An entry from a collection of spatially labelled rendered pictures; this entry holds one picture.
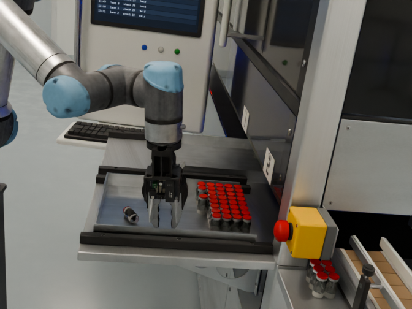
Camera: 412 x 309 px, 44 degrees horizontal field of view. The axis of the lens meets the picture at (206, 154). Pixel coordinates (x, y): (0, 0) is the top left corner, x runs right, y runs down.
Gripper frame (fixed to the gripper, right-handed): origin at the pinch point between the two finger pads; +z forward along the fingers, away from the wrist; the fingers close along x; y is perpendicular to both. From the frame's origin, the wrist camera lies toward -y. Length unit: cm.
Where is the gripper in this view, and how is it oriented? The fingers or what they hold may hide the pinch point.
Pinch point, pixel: (165, 222)
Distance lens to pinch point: 112.6
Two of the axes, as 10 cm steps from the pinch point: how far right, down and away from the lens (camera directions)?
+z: -0.2, 9.3, 3.6
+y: -0.3, 3.6, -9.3
